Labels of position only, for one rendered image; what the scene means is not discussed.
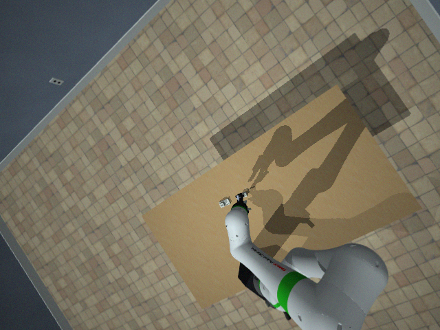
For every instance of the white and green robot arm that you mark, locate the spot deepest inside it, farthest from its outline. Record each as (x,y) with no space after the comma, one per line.
(339,301)

